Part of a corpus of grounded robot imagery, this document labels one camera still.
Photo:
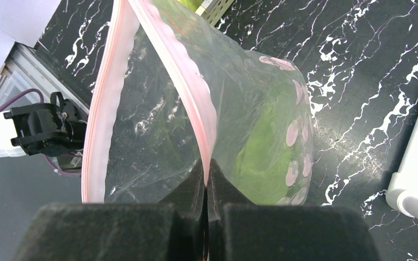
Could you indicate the clear zip top bag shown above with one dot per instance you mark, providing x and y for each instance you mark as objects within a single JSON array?
[{"x": 174, "y": 94}]

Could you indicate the pale green plastic basket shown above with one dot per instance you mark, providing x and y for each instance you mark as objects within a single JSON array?
[{"x": 213, "y": 10}]

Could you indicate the aluminium rail frame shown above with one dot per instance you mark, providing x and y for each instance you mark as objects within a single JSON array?
[{"x": 30, "y": 74}]

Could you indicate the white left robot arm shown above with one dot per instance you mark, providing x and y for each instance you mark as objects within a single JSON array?
[{"x": 41, "y": 128}]

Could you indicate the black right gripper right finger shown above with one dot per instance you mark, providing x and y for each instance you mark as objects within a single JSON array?
[{"x": 238, "y": 229}]

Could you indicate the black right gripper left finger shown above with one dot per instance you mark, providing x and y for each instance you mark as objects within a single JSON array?
[{"x": 171, "y": 229}]

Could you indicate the green leafy vegetable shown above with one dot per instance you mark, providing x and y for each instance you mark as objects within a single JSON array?
[{"x": 250, "y": 111}]

